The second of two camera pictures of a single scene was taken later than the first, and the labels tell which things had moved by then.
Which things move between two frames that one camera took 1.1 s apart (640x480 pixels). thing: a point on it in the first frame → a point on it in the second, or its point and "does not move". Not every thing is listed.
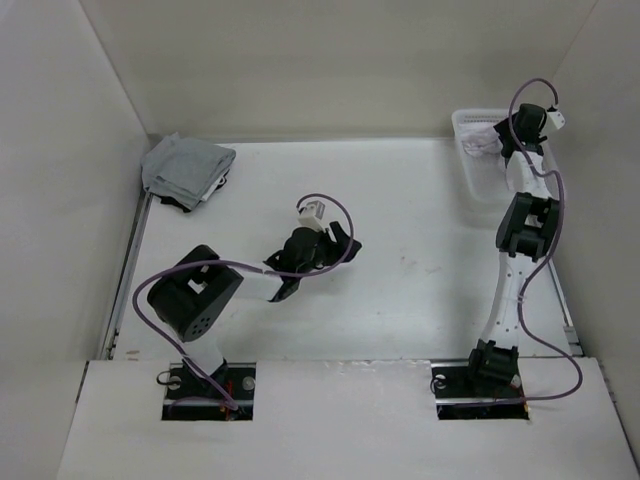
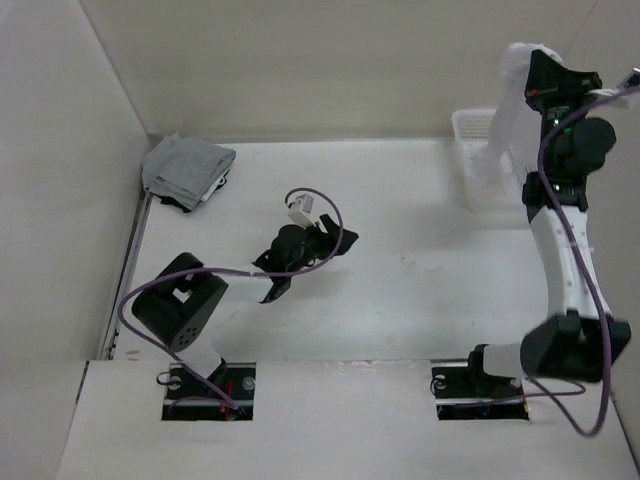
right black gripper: x=502 y=128 → x=548 y=83
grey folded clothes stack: x=184 y=169 does not move
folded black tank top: x=165 y=199 does not move
